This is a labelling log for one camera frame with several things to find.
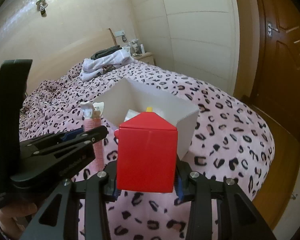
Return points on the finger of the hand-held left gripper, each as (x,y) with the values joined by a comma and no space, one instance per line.
(65,152)
(72,133)

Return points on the brown wooden door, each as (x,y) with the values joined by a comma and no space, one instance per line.
(290,67)

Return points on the metal door stopper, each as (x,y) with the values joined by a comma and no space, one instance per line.
(294,196)

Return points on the pink leopard print blanket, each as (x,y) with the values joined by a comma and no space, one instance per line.
(227,142)

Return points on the red plastic box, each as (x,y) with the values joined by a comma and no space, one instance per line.
(145,155)

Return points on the white storage box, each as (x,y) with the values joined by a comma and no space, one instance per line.
(186,130)

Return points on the cream wardrobe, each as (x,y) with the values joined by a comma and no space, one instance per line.
(197,42)

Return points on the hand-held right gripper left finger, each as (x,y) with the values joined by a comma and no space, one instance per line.
(110,177)

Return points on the wall socket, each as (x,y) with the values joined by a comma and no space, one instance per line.
(120,33)

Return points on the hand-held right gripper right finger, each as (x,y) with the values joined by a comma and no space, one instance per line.
(180,187)

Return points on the pink hair roller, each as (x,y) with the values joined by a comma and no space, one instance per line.
(99,155)

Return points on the brown wooden stick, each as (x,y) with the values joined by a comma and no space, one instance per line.
(112,37)

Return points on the beige nightstand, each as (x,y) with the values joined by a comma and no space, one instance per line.
(146,58)

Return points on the clear glass jar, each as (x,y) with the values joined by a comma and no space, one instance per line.
(133,45)

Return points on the person's left hand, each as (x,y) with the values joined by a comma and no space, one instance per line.
(12,212)

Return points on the dark folded garment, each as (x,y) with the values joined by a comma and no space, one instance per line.
(105,52)

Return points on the wall lamp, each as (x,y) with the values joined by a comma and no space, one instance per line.
(41,2)

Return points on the folded white clothes pile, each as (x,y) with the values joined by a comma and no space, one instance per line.
(100,66)

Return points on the white foam blocks plastic pack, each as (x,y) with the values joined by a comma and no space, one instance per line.
(130,115)

